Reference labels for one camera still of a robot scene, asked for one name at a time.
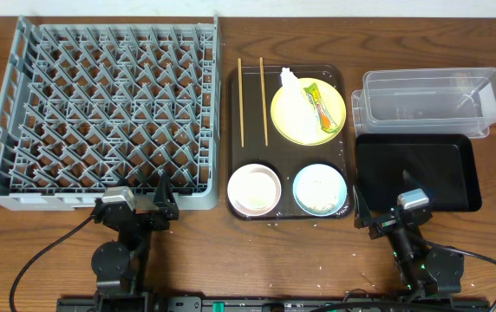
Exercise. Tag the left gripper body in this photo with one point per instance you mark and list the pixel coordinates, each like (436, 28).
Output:
(147, 227)

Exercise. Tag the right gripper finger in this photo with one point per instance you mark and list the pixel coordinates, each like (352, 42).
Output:
(410, 182)
(363, 215)

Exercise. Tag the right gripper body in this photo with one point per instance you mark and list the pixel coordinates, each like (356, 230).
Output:
(383, 226)

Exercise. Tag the light blue bowl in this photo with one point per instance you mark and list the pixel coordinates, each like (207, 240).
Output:
(320, 190)

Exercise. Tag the green orange snack wrapper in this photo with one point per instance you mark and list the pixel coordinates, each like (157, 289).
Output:
(326, 121)

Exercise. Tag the white napkin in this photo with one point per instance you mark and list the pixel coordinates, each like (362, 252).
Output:
(298, 114)

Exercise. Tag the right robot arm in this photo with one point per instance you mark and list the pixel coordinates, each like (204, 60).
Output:
(428, 271)

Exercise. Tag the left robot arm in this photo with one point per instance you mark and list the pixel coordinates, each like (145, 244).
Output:
(120, 265)

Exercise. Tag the clear plastic waste bin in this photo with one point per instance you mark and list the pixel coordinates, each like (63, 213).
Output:
(426, 100)

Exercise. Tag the grey plastic dishwasher rack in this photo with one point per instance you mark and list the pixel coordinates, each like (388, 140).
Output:
(86, 107)

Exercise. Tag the black rectangular tray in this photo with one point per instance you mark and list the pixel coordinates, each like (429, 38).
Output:
(443, 163)

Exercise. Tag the dark brown serving tray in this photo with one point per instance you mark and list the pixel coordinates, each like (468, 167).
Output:
(246, 146)

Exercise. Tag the yellow plate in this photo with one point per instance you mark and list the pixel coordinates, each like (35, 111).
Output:
(333, 101)

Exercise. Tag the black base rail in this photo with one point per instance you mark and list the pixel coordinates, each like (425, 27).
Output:
(197, 304)

